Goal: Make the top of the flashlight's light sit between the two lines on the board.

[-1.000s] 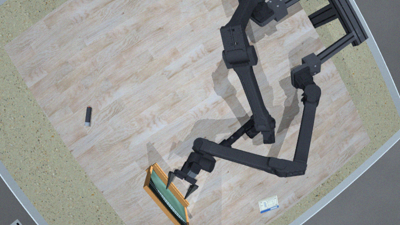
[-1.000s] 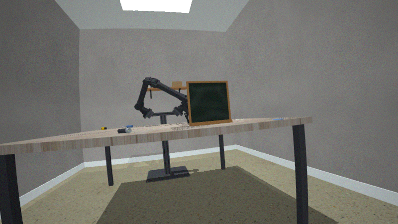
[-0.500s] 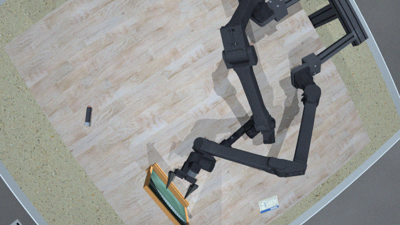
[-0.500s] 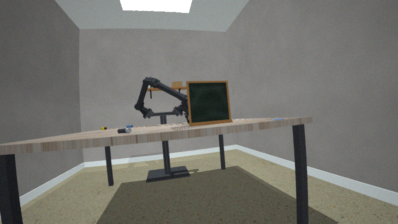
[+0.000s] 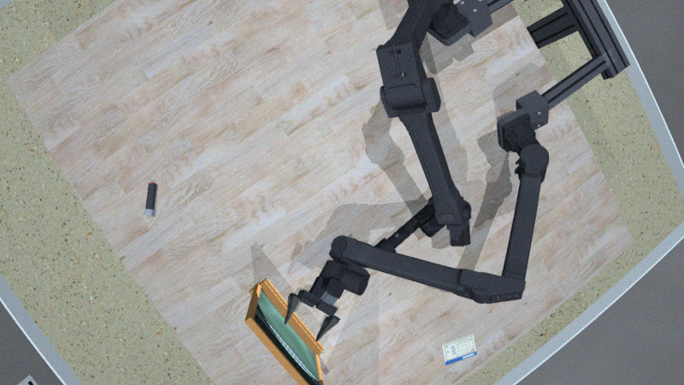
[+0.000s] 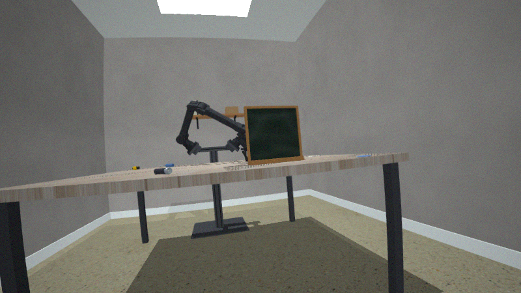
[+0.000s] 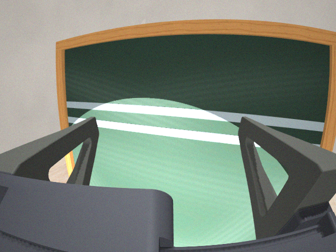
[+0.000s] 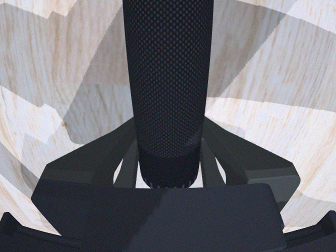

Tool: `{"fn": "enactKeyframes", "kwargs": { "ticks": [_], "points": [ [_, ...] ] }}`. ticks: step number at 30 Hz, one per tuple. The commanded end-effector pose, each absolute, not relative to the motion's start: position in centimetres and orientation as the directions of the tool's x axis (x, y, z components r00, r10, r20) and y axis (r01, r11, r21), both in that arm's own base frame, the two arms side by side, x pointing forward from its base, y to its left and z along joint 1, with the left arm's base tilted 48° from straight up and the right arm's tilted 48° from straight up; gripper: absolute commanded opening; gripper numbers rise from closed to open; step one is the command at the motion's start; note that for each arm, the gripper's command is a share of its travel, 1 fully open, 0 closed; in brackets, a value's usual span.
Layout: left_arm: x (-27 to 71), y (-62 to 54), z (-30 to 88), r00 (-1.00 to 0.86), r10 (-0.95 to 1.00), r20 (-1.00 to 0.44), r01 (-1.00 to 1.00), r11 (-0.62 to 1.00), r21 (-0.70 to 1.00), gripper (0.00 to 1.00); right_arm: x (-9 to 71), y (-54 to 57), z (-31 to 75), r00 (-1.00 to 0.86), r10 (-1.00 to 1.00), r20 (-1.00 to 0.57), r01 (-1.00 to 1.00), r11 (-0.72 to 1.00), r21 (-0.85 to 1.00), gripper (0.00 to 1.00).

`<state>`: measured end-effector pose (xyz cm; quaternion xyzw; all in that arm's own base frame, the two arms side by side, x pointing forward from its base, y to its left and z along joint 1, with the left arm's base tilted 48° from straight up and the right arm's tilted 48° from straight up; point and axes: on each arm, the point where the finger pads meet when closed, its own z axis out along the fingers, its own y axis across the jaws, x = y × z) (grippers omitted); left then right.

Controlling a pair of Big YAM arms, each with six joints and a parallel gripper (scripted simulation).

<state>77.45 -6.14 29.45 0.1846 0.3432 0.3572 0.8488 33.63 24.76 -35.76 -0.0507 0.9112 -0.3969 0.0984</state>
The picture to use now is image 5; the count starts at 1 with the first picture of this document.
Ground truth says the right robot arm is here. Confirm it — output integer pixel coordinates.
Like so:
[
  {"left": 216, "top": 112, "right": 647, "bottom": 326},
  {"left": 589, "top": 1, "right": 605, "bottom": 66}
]
[{"left": 376, "top": 0, "right": 471, "bottom": 246}]

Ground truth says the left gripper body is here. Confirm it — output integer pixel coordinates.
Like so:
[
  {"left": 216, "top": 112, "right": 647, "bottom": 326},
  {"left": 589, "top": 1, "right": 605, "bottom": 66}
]
[{"left": 290, "top": 290, "right": 340, "bottom": 320}]

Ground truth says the green chalkboard with wooden frame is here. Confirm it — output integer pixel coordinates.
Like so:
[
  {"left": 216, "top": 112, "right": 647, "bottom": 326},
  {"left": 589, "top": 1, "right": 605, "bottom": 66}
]
[{"left": 245, "top": 278, "right": 324, "bottom": 385}]

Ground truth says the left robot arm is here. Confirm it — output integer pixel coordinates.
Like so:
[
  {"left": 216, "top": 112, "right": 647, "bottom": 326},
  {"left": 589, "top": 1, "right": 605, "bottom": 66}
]
[{"left": 310, "top": 114, "right": 549, "bottom": 305}]

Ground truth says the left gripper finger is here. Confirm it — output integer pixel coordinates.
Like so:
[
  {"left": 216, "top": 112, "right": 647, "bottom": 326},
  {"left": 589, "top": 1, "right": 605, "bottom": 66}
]
[
  {"left": 315, "top": 317, "right": 339, "bottom": 341},
  {"left": 284, "top": 295, "right": 300, "bottom": 324}
]

